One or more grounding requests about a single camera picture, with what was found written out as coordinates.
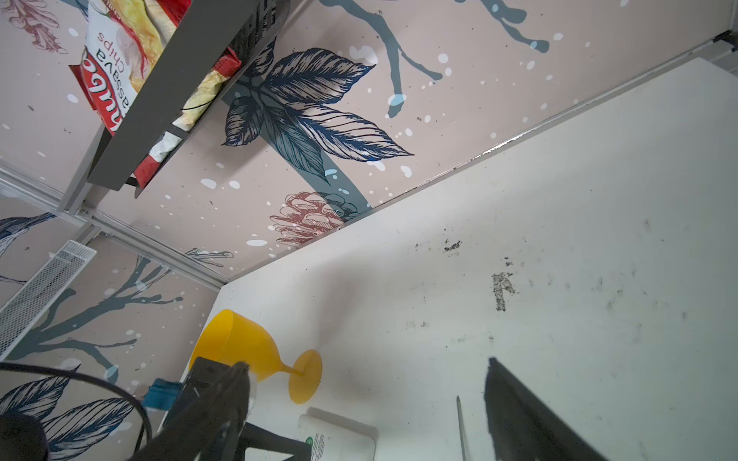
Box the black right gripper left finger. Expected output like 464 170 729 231
132 361 250 460

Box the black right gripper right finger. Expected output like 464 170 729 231
484 357 603 461

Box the white air conditioner remote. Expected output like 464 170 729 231
297 407 378 461

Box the yellow plastic goblet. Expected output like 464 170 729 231
189 309 323 405

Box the red cassava chips bag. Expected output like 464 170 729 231
70 1 242 189

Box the black wall basket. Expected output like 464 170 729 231
86 1 290 190

